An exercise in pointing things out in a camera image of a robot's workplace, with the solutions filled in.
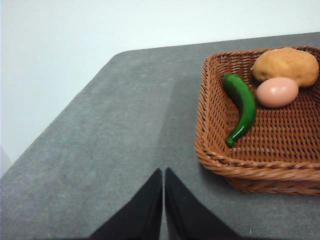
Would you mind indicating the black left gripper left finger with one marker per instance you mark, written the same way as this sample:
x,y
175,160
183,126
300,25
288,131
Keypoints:
x,y
140,215

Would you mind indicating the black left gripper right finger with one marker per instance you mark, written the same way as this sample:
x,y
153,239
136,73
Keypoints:
x,y
187,215

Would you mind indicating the brown wicker basket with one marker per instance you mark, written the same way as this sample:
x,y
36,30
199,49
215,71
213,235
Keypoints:
x,y
275,140

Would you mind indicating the green chili pepper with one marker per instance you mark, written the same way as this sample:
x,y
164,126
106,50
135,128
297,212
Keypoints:
x,y
246,107

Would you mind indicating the pale pink egg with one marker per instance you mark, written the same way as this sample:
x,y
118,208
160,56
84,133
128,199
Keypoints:
x,y
277,92

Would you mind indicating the yellow-brown potato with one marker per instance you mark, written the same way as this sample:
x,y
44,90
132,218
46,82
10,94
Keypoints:
x,y
285,65

